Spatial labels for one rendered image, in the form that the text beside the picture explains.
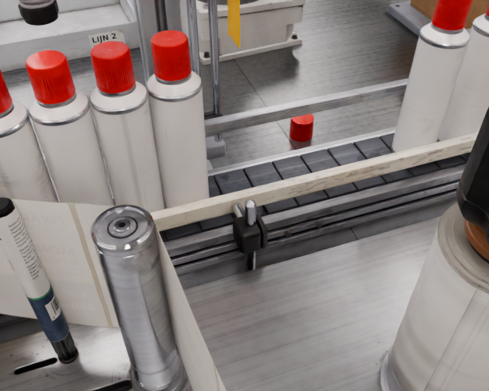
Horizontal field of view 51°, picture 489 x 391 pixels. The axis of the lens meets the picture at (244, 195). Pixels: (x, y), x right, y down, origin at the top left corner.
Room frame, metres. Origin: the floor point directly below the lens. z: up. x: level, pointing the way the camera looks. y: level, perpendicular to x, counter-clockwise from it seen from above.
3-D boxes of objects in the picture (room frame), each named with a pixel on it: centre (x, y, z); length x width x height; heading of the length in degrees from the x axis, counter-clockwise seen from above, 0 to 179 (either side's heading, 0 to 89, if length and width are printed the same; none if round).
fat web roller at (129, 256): (0.21, 0.07, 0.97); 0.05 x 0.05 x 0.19
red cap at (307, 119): (0.62, -0.08, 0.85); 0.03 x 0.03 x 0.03
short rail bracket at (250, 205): (0.35, -0.01, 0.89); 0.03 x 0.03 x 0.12; 20
